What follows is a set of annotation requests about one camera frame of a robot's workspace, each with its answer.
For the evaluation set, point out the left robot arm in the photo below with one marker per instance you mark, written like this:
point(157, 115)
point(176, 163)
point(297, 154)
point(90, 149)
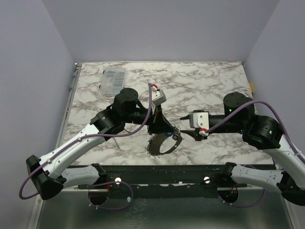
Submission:
point(51, 173)

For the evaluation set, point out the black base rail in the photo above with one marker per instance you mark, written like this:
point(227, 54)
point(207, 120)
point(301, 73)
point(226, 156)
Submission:
point(118, 182)

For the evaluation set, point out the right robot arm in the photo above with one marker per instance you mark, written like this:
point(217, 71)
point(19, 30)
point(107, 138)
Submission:
point(262, 132)

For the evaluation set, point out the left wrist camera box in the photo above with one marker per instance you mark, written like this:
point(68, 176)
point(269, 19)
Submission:
point(158, 97)

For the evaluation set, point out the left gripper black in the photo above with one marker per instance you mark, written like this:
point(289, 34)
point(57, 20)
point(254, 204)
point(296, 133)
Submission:
point(158, 123)

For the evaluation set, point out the metal key ring plate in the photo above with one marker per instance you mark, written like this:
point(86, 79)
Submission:
point(160, 144)

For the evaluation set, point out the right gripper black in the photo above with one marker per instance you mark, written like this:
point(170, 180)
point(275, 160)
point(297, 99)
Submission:
point(198, 137)

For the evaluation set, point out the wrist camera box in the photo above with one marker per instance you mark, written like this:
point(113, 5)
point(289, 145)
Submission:
point(199, 120)
point(158, 97)

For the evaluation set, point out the aluminium side rail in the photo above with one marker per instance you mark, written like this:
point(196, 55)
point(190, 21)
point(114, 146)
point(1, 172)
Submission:
point(72, 90)

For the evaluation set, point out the clear plastic organizer box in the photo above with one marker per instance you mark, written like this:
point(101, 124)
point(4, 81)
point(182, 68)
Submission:
point(112, 80)

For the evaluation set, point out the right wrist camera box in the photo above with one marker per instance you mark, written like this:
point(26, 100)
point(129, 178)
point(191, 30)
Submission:
point(199, 120)

